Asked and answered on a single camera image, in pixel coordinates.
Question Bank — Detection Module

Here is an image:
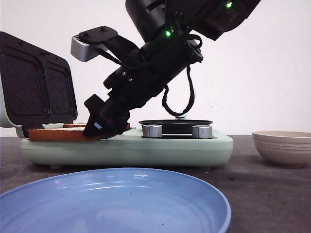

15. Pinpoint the blue round plate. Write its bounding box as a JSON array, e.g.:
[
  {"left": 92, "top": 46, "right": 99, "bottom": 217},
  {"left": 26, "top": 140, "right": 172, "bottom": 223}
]
[{"left": 0, "top": 168, "right": 231, "bottom": 233}]

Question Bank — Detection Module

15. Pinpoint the white bread slice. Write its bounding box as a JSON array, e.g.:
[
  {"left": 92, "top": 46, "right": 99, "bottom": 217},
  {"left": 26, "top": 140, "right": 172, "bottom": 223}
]
[
  {"left": 63, "top": 123, "right": 86, "bottom": 128},
  {"left": 28, "top": 127, "right": 103, "bottom": 142}
]

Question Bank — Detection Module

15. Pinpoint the silver right control knob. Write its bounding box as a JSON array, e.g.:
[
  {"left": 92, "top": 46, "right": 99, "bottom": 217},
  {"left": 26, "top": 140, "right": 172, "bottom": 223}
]
[{"left": 192, "top": 125, "right": 213, "bottom": 139}]

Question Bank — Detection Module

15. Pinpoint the black braided cable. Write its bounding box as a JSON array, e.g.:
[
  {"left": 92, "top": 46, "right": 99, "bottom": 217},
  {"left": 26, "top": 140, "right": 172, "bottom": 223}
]
[{"left": 162, "top": 33, "right": 204, "bottom": 117}]

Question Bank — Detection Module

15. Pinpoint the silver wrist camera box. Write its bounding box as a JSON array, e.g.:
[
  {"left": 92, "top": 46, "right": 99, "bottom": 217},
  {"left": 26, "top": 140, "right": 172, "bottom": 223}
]
[{"left": 70, "top": 25, "right": 140, "bottom": 63}]

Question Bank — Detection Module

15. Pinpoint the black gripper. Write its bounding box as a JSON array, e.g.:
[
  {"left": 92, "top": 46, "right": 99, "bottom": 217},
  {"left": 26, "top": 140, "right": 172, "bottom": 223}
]
[{"left": 83, "top": 36, "right": 203, "bottom": 138}]

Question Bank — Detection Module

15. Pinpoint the mint green breakfast maker base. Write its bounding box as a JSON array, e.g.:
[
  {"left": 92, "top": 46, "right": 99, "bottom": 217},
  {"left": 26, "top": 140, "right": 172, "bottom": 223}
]
[{"left": 21, "top": 129, "right": 233, "bottom": 166}]

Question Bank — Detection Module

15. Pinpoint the silver left control knob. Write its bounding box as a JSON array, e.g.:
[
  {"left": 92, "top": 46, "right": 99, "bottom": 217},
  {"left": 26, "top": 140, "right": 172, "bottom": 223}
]
[{"left": 142, "top": 124, "right": 163, "bottom": 138}]

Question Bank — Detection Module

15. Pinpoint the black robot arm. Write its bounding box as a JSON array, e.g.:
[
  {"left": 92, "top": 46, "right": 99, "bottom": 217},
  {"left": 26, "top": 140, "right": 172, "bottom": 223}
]
[{"left": 84, "top": 0, "right": 259, "bottom": 137}]

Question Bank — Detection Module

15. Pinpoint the silver control knob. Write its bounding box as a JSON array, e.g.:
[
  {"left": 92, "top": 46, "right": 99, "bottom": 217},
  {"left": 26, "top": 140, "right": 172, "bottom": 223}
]
[
  {"left": 142, "top": 124, "right": 163, "bottom": 138},
  {"left": 192, "top": 125, "right": 213, "bottom": 139}
]

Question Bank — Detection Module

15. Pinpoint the black round frying pan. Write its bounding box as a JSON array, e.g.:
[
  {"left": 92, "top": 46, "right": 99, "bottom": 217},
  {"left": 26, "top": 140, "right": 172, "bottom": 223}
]
[{"left": 139, "top": 119, "right": 213, "bottom": 134}]

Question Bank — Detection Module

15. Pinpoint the beige ribbed bowl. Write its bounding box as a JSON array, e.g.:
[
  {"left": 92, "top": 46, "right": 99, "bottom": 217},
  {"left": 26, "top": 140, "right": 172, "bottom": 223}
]
[{"left": 252, "top": 131, "right": 311, "bottom": 167}]

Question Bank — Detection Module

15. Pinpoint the mint green sandwich maker lid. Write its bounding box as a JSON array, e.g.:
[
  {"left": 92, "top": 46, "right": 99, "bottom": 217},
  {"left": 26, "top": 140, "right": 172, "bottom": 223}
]
[{"left": 0, "top": 32, "right": 78, "bottom": 138}]

